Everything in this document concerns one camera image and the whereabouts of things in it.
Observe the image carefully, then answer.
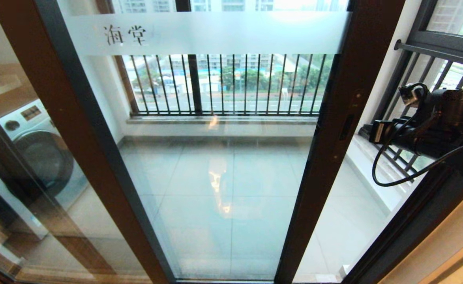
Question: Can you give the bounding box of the sliding glass door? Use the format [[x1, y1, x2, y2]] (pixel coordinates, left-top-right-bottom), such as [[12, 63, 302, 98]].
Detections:
[[0, 0, 407, 284]]

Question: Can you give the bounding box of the short grey stone window sill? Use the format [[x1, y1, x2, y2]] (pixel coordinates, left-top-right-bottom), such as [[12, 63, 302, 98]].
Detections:
[[346, 136, 409, 213]]

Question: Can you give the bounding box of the narrow black window railing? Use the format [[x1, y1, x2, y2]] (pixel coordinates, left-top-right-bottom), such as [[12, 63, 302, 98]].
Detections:
[[360, 30, 463, 184]]

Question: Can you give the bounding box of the long grey stone window sill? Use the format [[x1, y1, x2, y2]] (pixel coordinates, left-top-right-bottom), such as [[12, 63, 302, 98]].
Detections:
[[126, 116, 319, 126]]

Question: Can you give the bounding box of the wide black window railing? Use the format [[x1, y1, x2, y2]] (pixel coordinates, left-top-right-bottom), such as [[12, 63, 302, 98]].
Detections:
[[114, 54, 340, 118]]

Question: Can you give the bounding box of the brown framed fixed glass door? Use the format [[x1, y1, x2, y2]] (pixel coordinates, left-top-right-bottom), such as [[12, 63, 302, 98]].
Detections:
[[0, 0, 176, 284]]

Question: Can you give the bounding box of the grey front-load washing machine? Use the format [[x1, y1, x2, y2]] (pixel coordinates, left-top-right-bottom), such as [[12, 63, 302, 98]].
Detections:
[[0, 99, 90, 237]]

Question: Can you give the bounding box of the black looped cable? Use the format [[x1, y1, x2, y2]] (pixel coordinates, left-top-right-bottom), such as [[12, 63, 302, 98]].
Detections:
[[371, 112, 463, 187]]

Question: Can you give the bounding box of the dark door frame with track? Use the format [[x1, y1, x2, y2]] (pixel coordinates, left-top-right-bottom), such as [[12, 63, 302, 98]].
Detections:
[[340, 158, 463, 284]]

